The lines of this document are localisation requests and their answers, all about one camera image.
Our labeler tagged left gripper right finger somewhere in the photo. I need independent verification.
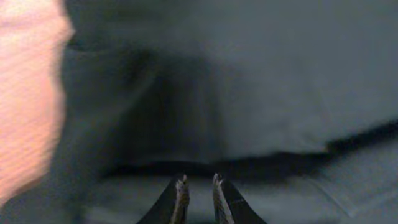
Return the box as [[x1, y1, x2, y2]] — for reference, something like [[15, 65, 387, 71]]
[[212, 173, 267, 224]]

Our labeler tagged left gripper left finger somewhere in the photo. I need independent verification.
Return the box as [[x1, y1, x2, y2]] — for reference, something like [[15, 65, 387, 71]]
[[137, 174, 190, 224]]

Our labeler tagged black t-shirt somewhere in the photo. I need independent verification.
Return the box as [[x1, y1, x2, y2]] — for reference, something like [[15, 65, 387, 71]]
[[1, 0, 397, 223]]

